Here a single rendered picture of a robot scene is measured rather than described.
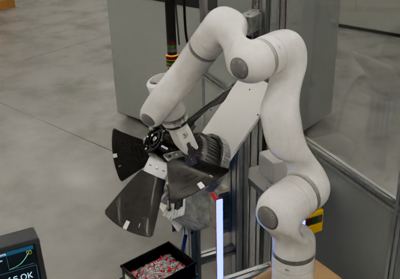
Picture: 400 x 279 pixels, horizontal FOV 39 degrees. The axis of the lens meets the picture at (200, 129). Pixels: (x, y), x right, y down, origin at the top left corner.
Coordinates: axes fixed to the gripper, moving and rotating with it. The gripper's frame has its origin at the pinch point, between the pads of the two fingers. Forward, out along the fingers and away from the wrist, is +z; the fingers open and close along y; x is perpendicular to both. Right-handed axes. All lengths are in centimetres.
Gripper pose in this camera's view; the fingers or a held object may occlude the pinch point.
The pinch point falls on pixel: (190, 159)
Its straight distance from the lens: 187.3
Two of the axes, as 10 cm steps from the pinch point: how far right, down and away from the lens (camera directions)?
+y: -4.5, -3.8, 8.1
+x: -8.5, 4.7, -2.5
